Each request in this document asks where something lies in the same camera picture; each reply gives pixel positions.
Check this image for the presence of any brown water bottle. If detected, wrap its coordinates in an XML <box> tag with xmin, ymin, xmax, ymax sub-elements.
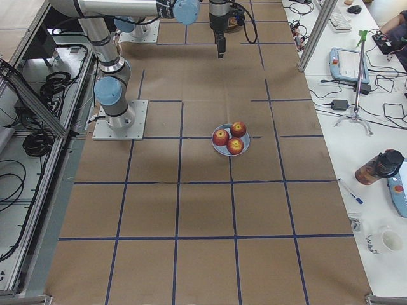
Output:
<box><xmin>354</xmin><ymin>149</ymin><xmax>404</xmax><ymax>185</ymax></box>

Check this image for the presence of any silver tripod stand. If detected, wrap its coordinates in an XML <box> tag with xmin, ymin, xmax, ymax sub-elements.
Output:
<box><xmin>335</xmin><ymin>30</ymin><xmax>373</xmax><ymax>137</ymax></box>

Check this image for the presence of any black power adapter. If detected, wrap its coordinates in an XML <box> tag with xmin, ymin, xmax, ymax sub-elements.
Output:
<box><xmin>330</xmin><ymin>99</ymin><xmax>349</xmax><ymax>111</ymax></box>

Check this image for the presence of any aluminium frame post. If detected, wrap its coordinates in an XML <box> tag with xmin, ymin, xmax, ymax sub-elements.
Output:
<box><xmin>298</xmin><ymin>0</ymin><xmax>337</xmax><ymax>72</ymax></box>

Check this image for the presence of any black computer mouse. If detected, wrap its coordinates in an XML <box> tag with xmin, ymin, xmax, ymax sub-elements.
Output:
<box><xmin>347</xmin><ymin>5</ymin><xmax>362</xmax><ymax>15</ymax></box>

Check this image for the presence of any red apple plate left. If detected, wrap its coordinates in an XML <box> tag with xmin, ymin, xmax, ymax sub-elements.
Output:
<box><xmin>212</xmin><ymin>128</ymin><xmax>230</xmax><ymax>146</ymax></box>

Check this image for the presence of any red apple plate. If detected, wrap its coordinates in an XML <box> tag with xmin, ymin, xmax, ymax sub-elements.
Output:
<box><xmin>212</xmin><ymin>128</ymin><xmax>230</xmax><ymax>146</ymax></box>
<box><xmin>226</xmin><ymin>137</ymin><xmax>244</xmax><ymax>156</ymax></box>
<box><xmin>230</xmin><ymin>121</ymin><xmax>247</xmax><ymax>138</ymax></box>

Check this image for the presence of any red apple plate back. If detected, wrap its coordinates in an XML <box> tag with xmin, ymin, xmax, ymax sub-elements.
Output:
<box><xmin>230</xmin><ymin>121</ymin><xmax>247</xmax><ymax>138</ymax></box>

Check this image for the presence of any grey blue plate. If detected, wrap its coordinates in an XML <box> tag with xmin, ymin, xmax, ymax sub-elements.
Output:
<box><xmin>211</xmin><ymin>123</ymin><xmax>251</xmax><ymax>157</ymax></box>

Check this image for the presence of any teach pendant with screen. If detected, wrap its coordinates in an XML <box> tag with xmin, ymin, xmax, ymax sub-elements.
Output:
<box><xmin>329</xmin><ymin>48</ymin><xmax>360</xmax><ymax>83</ymax></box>

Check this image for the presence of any white keyboard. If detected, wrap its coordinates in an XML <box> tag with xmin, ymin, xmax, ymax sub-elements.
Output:
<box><xmin>328</xmin><ymin>8</ymin><xmax>352</xmax><ymax>33</ymax></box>

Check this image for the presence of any white cup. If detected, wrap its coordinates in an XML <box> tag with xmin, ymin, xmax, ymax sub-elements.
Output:
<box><xmin>365</xmin><ymin>226</ymin><xmax>403</xmax><ymax>255</ymax></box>

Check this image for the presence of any blue white pen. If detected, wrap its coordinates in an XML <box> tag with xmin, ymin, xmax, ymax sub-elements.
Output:
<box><xmin>338</xmin><ymin>178</ymin><xmax>364</xmax><ymax>205</ymax></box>

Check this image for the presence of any red apple plate front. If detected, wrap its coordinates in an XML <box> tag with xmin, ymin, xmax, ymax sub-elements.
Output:
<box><xmin>226</xmin><ymin>137</ymin><xmax>244</xmax><ymax>156</ymax></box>

